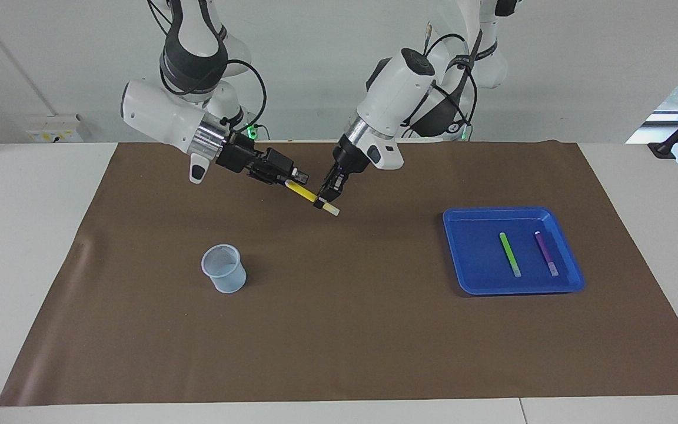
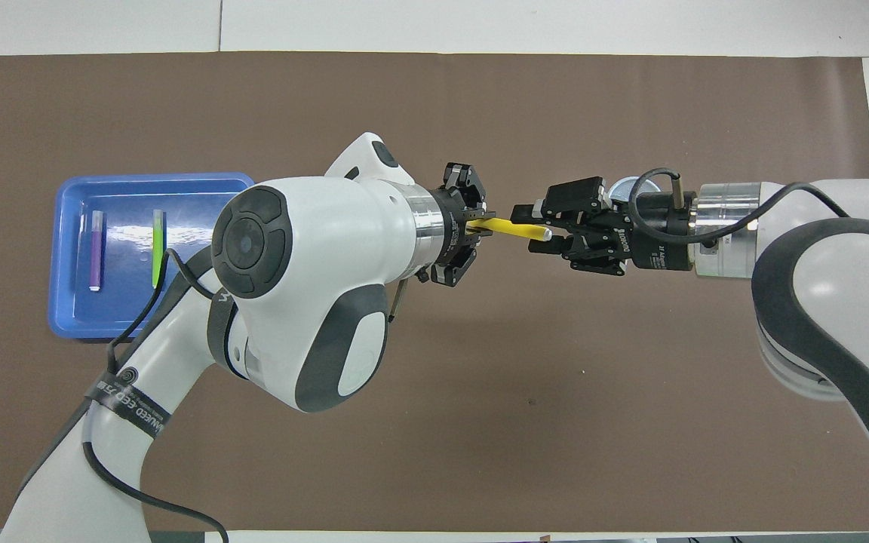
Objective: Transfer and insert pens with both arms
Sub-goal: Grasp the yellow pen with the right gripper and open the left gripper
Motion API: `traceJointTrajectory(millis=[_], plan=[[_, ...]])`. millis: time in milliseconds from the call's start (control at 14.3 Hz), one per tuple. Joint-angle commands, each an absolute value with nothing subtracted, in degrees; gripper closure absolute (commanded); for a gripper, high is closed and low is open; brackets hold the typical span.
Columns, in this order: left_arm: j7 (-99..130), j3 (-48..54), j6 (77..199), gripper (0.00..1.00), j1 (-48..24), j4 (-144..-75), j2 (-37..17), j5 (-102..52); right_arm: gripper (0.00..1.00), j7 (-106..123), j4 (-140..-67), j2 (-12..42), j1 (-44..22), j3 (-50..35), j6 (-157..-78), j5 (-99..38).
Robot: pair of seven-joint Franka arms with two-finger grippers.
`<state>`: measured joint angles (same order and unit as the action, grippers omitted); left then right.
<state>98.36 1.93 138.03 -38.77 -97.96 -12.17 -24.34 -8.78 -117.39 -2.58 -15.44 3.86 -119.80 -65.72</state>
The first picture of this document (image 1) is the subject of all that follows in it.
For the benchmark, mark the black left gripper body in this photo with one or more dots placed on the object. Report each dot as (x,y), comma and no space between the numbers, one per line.
(351,159)

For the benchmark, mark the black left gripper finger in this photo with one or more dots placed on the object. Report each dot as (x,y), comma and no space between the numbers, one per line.
(338,185)
(322,199)

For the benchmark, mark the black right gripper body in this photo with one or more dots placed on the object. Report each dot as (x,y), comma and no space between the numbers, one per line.
(239,154)

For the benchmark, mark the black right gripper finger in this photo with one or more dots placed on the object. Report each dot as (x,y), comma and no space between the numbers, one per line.
(280,163)
(267,178)

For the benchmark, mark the yellow pen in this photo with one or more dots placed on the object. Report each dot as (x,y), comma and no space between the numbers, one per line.
(303,192)

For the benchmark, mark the green pen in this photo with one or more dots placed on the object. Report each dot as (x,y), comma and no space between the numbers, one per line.
(509,253)

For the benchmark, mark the purple pen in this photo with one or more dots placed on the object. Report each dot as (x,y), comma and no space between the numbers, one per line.
(545,252)

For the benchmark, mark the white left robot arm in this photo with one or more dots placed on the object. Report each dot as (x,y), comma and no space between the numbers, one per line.
(395,88)

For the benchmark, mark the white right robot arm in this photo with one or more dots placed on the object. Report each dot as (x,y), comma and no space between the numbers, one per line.
(156,115)

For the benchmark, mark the clear plastic cup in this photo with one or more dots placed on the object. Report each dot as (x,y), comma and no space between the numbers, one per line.
(227,282)

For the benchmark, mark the brown paper table mat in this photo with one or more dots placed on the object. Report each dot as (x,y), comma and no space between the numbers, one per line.
(339,330)

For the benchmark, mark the blue plastic tray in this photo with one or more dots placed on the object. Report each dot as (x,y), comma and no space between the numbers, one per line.
(480,259)

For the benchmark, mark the white wall socket box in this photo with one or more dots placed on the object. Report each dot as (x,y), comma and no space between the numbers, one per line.
(50,126)

